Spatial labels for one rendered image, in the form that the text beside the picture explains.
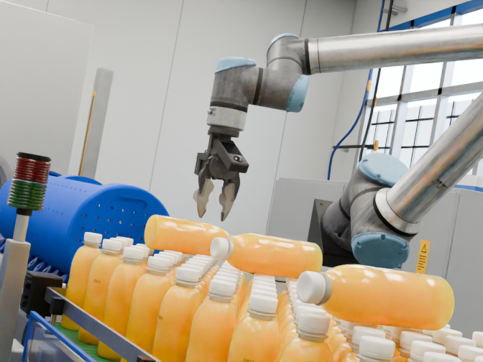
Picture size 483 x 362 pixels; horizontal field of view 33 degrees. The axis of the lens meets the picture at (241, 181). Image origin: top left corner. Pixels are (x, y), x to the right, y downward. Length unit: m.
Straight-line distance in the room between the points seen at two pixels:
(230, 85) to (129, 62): 5.48
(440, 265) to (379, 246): 1.19
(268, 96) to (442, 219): 1.61
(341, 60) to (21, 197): 0.87
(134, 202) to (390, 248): 0.67
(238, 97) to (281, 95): 0.10
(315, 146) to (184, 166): 1.28
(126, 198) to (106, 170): 5.21
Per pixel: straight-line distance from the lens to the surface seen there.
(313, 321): 1.02
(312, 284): 0.99
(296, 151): 7.70
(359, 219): 2.20
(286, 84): 1.90
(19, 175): 1.51
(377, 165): 2.30
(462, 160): 2.02
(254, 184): 7.57
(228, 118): 1.88
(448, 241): 3.32
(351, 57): 2.00
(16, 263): 1.53
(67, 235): 2.02
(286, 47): 2.01
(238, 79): 1.89
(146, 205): 2.08
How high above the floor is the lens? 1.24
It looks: 2 degrees up
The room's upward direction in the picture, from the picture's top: 10 degrees clockwise
